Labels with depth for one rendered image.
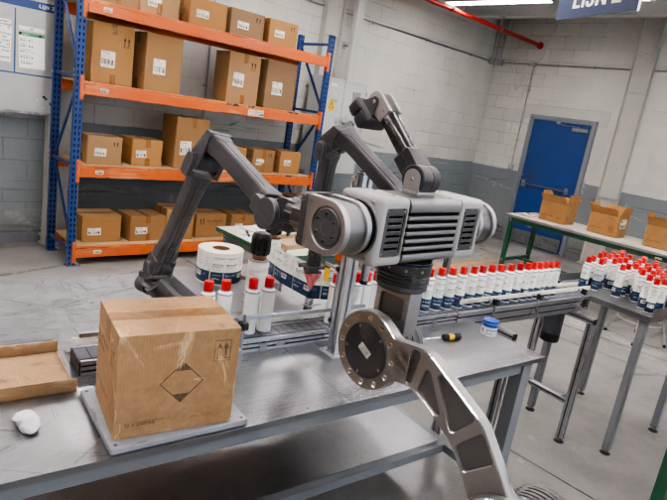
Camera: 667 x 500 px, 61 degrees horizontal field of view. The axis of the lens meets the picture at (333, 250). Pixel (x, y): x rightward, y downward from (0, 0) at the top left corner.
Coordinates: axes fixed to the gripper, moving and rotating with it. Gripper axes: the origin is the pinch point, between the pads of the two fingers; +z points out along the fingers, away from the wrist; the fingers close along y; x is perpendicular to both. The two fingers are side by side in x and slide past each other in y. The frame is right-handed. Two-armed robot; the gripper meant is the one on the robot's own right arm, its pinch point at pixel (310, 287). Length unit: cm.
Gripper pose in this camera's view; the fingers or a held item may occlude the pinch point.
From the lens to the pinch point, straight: 221.6
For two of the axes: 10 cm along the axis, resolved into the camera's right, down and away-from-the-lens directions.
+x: 5.9, 3.0, -7.5
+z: -1.6, 9.5, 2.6
